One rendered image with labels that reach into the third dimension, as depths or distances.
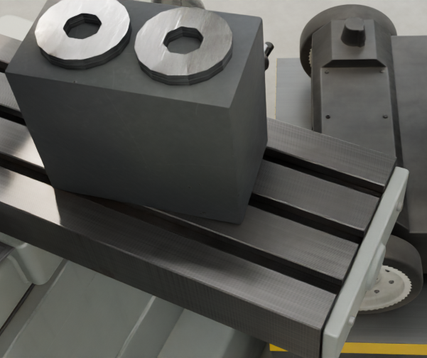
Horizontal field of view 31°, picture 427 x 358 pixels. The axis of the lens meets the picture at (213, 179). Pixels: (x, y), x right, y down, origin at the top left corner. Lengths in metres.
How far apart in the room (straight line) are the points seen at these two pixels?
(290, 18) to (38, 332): 1.58
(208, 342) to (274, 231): 0.80
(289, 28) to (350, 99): 1.02
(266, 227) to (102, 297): 0.50
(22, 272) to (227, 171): 0.37
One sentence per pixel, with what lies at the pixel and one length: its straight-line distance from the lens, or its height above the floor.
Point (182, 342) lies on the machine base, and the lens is 1.60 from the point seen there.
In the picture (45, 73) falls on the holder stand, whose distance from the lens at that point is 0.74.
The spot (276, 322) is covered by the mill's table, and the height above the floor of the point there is 0.93.
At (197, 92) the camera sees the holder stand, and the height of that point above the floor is 1.14.
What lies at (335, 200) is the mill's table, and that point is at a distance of 0.84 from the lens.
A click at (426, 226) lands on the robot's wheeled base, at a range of 1.30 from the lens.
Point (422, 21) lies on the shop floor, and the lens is 2.47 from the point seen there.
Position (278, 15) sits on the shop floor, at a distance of 2.47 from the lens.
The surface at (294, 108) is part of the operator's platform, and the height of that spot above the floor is 0.40.
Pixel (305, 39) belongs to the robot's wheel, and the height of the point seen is 0.55.
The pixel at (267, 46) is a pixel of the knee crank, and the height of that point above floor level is 0.54.
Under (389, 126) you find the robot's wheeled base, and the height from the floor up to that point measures 0.59.
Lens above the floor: 1.64
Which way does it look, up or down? 53 degrees down
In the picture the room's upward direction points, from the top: 8 degrees counter-clockwise
